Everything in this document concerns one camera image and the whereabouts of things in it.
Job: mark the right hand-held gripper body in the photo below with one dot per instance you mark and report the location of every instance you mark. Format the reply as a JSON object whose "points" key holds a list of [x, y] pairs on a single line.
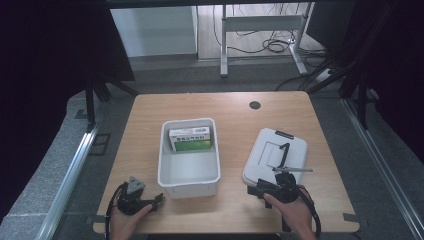
{"points": [[283, 190]]}

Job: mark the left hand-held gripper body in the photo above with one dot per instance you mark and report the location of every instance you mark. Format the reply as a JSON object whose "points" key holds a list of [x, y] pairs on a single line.
{"points": [[131, 201]]}

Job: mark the white bin lid black latch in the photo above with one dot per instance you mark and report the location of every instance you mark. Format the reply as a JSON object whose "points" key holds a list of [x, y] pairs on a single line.
{"points": [[260, 156]]}

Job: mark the white plastic storage bin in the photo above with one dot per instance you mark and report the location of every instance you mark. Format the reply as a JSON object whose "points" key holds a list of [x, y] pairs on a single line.
{"points": [[188, 170]]}

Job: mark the person's left hand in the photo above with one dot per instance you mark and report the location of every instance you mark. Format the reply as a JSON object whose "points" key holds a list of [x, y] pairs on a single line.
{"points": [[125, 224]]}

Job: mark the person's right hand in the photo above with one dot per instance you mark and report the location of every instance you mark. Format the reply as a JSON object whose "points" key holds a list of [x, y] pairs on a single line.
{"points": [[295, 216]]}

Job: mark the black round table grommet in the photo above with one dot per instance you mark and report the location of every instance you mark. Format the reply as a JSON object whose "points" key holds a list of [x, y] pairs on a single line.
{"points": [[255, 105]]}

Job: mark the green and white medicine box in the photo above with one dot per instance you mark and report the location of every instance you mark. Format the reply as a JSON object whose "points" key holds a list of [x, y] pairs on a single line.
{"points": [[190, 140]]}

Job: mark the white power strip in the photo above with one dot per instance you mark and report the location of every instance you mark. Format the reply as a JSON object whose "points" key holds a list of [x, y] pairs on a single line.
{"points": [[325, 75]]}

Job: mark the black metal stand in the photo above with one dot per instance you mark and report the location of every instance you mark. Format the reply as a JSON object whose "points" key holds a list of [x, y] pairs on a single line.
{"points": [[361, 96]]}

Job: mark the black tripod stand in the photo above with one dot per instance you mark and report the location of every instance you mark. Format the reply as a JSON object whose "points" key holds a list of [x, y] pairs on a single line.
{"points": [[90, 100]]}

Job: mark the dark curtain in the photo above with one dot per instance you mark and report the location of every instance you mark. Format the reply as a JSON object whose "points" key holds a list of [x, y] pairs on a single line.
{"points": [[50, 66], [400, 66]]}

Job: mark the white cabinet panel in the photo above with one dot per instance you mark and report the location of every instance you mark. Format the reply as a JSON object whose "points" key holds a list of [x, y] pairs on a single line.
{"points": [[153, 31]]}

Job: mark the aluminium floor rail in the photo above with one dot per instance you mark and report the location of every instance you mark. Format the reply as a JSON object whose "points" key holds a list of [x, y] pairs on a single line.
{"points": [[68, 181], [383, 170]]}

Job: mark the white metal desk frame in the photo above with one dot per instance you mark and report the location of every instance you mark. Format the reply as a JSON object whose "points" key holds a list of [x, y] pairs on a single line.
{"points": [[263, 23]]}

